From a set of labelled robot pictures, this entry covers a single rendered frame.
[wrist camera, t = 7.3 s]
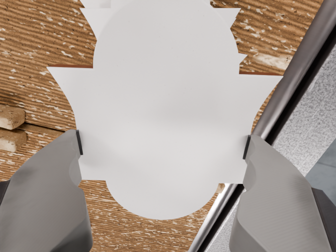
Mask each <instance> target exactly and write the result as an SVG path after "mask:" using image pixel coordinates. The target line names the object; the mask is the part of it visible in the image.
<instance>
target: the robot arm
mask: <svg viewBox="0 0 336 252"><path fill-rule="evenodd" d="M81 155H83V149H82V143H81V138H80V133H79V130H78V129H77V130H75V129H69V130H67V131H66V132H64V133H63V134H62V135H60V136H59V137H57V138H56V139H55V140H53V141H52V142H50V143H49V144H48V145H46V146H45V147H43V148H42V149H41V150H39V151H38V152H36V153H35V154H34V155H33V156H31V157H30V158H29V159H28V160H27V161H26V162H25V163H24V164H23V165H22V166H21V167H20V168H19V169H18V170H17V171H16V172H15V173H14V174H13V175H12V176H11V177H10V179H9V180H6V181H1V182H0V252H90V250H91V248H92V246H93V236H92V229H91V222H90V217H89V213H88V208H87V203H86V198H85V194H84V191H83V190H82V189H81V188H79V187H78V186H79V184H80V182H81V181H82V175H81V170H80V166H79V161H78V160H79V158H80V157H81ZM242 159H243V160H245V162H246V164H247V167H246V171H245V175H244V178H243V182H242V184H243V186H244V188H245V190H246V191H245V192H244V193H242V194H241V196H240V199H239V203H238V206H237V210H236V213H235V217H234V220H233V224H232V229H231V234H230V239H229V250H230V252H336V206H335V205H334V204H333V202H332V201H331V200H330V199H329V198H328V196H327V195H326V194H325V193H324V191H323V190H321V189H317V188H313V187H312V186H311V184H310V183H309V182H308V181H307V179H306V178H305V177H304V176H303V174H302V173H301V172H300V171H299V170H298V169H297V168H296V167H295V166H294V165H293V164H292V163H291V162H290V161H289V160H288V159H287V158H285V157H284V156H283V155H282V154H280V153H279V152H278V151H277V150H276V149H274V148H273V147H272V146H271V145H269V144H268V143H267V142H266V141H264V140H263V139H262V138H261V137H260V136H258V135H248V137H247V141H246V145H245V149H244V153H243V158H242Z"/></svg>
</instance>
